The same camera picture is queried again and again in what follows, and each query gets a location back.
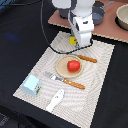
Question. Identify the red toy tomato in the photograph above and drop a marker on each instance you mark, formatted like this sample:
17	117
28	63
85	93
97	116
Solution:
73	65

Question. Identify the light blue milk carton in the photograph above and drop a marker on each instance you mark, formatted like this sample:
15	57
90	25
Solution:
31	85

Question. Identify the grey frying pan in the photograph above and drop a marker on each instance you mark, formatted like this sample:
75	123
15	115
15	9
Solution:
98	12

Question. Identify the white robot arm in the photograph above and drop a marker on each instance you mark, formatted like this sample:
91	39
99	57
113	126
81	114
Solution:
79	17

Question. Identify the round wooden plate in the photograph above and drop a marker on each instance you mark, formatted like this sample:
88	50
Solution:
61	67

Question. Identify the woven beige placemat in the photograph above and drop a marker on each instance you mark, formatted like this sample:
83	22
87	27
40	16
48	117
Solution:
78	106

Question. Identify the white toy fish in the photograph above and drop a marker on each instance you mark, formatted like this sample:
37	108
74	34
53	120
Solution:
57	98

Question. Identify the grey cooking pot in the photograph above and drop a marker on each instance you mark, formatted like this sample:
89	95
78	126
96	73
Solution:
63	13

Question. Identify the wooden toy stove board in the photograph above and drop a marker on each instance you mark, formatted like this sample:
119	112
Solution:
108	28

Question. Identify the cream sink bowl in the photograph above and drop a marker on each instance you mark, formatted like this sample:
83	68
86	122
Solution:
122	15

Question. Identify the wooden handled toy knife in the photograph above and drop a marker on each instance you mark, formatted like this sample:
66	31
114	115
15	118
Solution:
87	58

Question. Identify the wooden handled toy fork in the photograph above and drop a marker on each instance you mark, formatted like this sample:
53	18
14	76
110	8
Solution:
66	81

